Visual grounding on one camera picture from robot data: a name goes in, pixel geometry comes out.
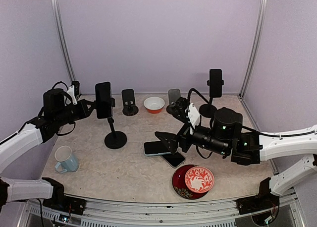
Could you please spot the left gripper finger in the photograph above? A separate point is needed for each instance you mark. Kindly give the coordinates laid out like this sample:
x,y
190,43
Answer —
x,y
90,110
90,103

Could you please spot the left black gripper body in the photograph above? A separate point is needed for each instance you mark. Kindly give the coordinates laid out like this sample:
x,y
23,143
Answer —
x,y
64,117

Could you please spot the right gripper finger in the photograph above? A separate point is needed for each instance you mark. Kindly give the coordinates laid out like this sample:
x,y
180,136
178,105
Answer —
x,y
171,144
166,135

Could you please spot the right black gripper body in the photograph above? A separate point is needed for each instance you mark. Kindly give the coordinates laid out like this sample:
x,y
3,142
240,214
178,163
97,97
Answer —
x,y
214,144

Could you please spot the blue smartphone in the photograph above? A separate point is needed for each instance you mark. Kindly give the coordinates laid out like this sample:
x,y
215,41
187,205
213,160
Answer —
x,y
155,148

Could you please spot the lone black smartphone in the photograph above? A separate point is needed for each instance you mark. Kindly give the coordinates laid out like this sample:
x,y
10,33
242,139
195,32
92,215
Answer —
x,y
103,100

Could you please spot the black pole phone stand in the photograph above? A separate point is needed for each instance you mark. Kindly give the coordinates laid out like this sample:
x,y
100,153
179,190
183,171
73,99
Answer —
x,y
208,110
115,139

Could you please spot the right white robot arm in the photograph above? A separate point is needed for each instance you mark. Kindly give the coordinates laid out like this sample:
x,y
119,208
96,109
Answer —
x,y
254,147

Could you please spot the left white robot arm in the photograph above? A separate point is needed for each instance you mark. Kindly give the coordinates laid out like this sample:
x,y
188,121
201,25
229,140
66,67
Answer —
x,y
32,134

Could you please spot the left small desk phone stand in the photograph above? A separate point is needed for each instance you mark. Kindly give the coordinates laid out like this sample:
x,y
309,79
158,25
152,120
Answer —
x,y
129,103

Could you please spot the small desk phone stand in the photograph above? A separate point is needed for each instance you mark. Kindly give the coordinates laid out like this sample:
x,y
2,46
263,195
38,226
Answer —
x,y
129,103
173,98

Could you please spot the right small desk phone stand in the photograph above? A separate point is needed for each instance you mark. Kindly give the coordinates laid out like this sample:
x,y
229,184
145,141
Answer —
x,y
173,98

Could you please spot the orange white bowl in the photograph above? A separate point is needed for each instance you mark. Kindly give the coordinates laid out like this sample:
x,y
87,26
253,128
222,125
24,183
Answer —
x,y
154,105

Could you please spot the dark red floral plate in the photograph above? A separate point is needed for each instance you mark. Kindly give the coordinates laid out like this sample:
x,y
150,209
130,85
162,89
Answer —
x,y
180,187

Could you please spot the red white patterned bowl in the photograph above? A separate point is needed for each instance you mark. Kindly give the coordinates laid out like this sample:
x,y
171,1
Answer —
x,y
199,179

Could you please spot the light blue mug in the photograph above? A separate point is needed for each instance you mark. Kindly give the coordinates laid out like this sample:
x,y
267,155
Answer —
x,y
66,160

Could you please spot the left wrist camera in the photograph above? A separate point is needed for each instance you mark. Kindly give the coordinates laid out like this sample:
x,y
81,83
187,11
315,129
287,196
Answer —
x,y
74,92

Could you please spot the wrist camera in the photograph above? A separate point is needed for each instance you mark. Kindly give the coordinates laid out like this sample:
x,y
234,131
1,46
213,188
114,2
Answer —
x,y
74,92
187,113

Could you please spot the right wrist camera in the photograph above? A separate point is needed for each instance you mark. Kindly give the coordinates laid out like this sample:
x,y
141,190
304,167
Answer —
x,y
187,113

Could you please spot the front aluminium frame rail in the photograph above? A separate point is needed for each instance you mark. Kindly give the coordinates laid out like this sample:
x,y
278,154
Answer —
x,y
102,213

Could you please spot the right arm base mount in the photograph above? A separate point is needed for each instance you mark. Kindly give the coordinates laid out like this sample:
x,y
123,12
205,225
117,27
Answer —
x,y
262,201

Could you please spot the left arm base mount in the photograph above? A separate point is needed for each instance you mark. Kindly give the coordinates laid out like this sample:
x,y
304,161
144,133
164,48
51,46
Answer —
x,y
64,199

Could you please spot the left aluminium corner post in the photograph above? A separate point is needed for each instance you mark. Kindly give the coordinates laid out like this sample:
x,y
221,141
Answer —
x,y
62,39

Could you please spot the aluminium corner post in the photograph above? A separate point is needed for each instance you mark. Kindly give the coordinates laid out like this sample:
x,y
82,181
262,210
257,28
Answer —
x,y
62,39
254,48

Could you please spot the right aluminium corner post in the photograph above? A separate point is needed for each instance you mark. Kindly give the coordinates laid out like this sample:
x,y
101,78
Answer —
x,y
254,48

